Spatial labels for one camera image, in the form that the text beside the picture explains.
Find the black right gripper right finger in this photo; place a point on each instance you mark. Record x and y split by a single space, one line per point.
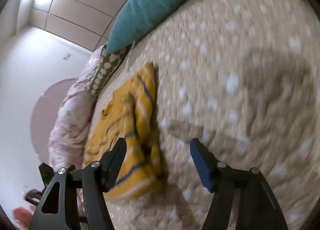
257 208

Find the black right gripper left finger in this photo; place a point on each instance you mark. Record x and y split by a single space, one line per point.
58 208

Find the yellow striped knit sweater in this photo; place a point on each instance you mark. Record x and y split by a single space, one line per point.
128 115

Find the pink floral folded duvet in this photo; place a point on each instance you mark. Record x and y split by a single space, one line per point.
68 137

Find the pink round headboard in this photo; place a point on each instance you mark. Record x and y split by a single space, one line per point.
45 114

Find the olive polka dot pillow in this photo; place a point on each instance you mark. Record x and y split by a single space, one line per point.
108 63

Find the beige dotted bedspread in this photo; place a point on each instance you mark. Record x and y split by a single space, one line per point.
243 77

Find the teal knit cushion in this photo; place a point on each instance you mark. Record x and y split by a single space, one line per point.
136 19

